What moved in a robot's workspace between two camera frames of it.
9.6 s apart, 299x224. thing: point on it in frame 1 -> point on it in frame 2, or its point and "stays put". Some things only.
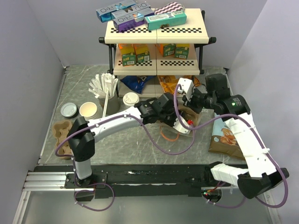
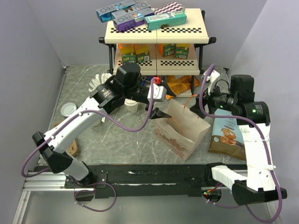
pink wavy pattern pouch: [172, 7] stays put
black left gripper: [172, 123] -> [158, 113]
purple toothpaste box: [131, 23] stays put
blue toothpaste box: [104, 14] stays put
